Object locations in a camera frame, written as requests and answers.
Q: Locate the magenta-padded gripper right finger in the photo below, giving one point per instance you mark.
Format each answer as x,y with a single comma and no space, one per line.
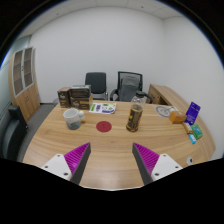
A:
148,160

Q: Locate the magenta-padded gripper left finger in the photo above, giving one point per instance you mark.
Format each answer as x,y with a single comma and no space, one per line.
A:
75,160

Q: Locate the clear bottle with black cap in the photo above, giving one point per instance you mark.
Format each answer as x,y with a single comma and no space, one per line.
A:
134,116

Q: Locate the white ceramic mug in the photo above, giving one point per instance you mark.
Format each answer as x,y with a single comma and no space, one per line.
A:
72,117

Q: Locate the flat round red coaster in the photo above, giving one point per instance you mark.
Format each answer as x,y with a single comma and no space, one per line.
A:
103,126

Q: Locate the small blue packet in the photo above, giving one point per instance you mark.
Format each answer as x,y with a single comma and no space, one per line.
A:
192,139

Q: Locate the small tan packet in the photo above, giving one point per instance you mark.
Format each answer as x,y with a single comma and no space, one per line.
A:
187,128

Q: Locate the green box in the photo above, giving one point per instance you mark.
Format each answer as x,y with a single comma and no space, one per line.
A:
197,131

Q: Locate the brown box with orange stripe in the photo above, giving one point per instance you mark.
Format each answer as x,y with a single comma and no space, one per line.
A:
80,102

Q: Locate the white sticker sheet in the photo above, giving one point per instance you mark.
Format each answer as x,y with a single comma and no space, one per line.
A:
102,108

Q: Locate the grey trash bin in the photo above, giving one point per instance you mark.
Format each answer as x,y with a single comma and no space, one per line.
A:
56,102

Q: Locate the small dark brown box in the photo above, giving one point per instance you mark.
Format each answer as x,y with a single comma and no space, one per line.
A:
63,98

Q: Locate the purple box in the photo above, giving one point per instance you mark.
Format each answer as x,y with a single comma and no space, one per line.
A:
193,113

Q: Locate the black armchair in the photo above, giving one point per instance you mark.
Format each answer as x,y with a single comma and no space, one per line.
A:
12,133

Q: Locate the wooden side desk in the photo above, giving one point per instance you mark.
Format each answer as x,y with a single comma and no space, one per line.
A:
163,93

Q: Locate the black mesh chair, grey back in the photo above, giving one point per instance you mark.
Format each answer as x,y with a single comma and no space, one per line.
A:
128,87

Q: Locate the wooden shelf cabinet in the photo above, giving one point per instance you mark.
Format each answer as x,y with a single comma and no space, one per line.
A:
24,90

